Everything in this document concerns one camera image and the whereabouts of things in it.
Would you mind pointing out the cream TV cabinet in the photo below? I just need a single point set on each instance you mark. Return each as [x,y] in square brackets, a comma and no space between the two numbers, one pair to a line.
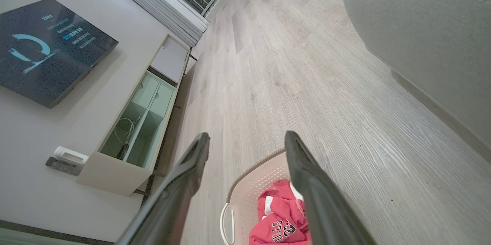
[115,172]

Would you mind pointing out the grey power strip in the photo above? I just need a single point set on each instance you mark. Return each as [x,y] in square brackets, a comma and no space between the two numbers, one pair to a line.
[61,166]

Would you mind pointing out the black flat-screen television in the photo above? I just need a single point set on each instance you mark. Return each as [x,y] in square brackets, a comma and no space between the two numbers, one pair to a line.
[50,49]

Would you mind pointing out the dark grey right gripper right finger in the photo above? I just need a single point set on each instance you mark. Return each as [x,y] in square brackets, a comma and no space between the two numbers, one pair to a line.
[318,199]

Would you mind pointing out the cream plastic laundry basket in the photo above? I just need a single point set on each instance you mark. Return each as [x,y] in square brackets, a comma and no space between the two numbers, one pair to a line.
[249,195]

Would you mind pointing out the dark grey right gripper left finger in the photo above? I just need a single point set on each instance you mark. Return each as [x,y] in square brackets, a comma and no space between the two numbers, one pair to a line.
[172,199]

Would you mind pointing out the red jersey garment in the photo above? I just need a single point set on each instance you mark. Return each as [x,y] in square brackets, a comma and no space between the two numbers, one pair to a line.
[280,214]

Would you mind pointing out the grey fabric furniture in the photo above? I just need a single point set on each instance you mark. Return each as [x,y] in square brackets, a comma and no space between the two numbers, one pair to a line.
[429,38]

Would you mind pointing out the white pleated curtain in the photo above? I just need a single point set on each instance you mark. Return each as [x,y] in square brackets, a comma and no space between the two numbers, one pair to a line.
[161,3]

